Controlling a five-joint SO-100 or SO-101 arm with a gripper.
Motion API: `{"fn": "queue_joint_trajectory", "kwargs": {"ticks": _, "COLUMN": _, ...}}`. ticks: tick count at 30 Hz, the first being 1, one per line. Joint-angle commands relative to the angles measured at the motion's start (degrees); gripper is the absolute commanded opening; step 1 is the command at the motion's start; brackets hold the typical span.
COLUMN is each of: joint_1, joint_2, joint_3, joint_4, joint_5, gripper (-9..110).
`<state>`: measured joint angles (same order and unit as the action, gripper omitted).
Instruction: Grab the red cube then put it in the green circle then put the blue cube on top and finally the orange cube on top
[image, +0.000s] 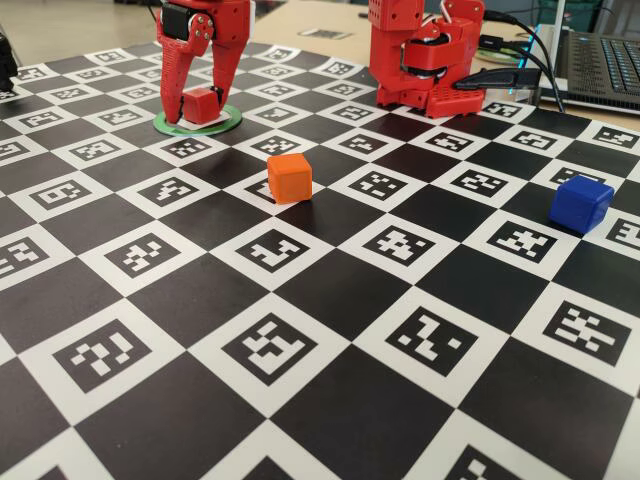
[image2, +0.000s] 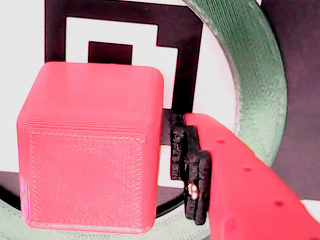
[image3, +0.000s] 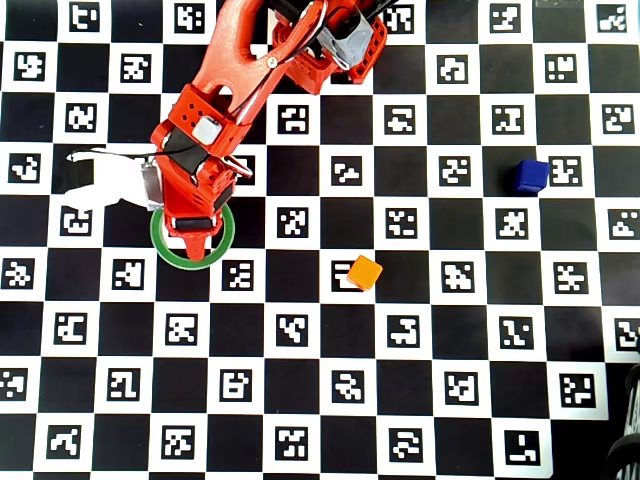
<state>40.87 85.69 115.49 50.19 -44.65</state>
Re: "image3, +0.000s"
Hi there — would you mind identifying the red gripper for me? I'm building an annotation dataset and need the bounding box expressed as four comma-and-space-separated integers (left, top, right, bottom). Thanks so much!
158, 149, 236, 262

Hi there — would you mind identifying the orange cube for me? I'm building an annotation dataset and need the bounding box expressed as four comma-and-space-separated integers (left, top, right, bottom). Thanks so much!
345, 254, 385, 292

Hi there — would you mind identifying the blue cube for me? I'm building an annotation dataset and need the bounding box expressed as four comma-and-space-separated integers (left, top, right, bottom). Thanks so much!
513, 158, 551, 195

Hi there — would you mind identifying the black white marker mat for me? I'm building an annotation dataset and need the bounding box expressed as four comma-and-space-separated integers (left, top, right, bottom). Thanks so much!
0, 0, 640, 476

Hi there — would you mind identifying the green ring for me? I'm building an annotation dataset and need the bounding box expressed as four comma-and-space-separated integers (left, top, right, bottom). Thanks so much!
149, 202, 236, 271

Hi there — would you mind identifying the white gripper camera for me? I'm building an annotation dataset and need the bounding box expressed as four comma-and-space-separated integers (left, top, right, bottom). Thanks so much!
64, 144, 164, 211

